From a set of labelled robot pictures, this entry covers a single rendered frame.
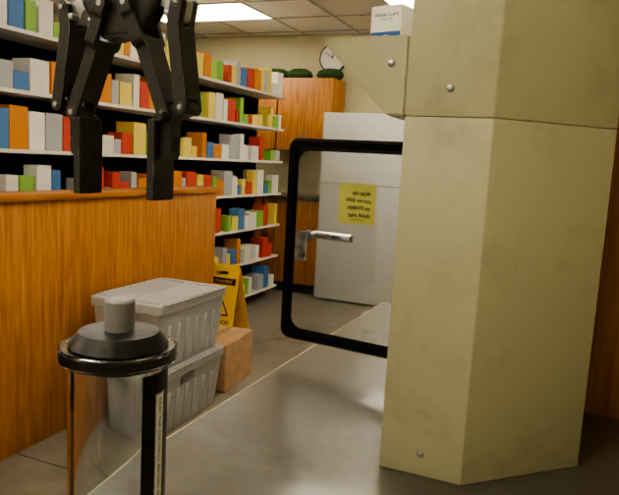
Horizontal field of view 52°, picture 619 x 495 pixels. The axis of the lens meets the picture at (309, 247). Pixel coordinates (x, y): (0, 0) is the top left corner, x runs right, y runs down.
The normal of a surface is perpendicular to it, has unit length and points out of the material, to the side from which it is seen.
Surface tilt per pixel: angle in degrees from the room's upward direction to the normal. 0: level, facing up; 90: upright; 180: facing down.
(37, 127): 90
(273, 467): 0
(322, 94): 90
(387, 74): 90
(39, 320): 90
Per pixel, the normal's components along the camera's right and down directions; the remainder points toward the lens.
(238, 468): 0.06, -0.99
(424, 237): -0.40, 0.11
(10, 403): 0.92, 0.11
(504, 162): 0.37, 0.15
